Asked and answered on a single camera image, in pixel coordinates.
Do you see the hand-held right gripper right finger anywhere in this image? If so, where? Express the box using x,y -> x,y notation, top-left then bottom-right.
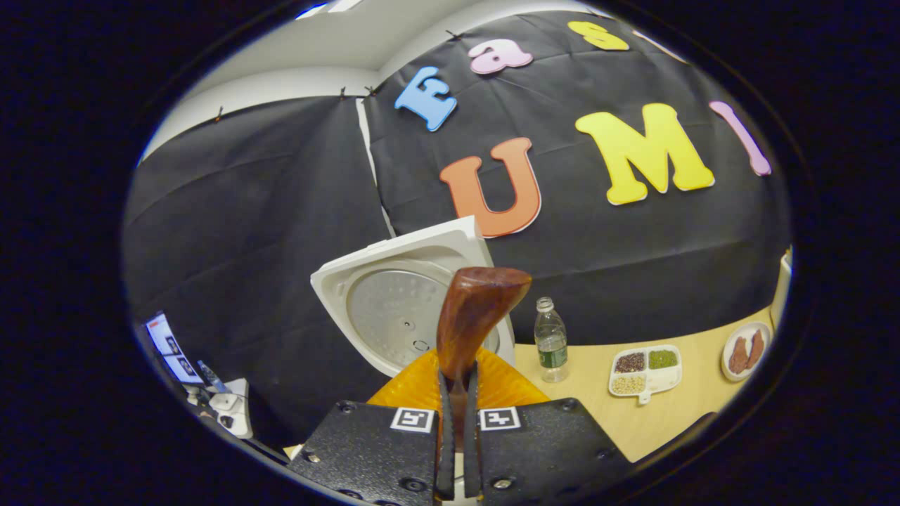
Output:
464,348 -> 634,506

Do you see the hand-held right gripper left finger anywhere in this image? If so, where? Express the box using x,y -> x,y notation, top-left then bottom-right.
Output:
287,348 -> 456,506

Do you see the white rice cooker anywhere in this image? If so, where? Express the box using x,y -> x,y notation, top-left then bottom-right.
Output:
311,216 -> 515,378

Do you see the brown wooden spoon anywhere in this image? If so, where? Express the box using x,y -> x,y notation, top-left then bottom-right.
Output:
436,267 -> 533,450

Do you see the clear plastic water bottle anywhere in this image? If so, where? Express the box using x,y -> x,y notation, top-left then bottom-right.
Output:
534,297 -> 569,384

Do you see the white divided grain dish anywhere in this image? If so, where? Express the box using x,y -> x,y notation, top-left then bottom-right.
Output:
608,344 -> 683,406

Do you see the white side desk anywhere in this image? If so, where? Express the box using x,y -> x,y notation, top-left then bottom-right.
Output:
186,378 -> 254,440

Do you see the white round plate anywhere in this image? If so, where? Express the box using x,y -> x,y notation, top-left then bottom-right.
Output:
722,322 -> 772,382

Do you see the computer monitor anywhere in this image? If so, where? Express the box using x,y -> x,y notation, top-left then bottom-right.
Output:
144,313 -> 205,386

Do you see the long ceiling light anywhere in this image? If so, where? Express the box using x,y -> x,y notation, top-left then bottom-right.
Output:
295,0 -> 363,18

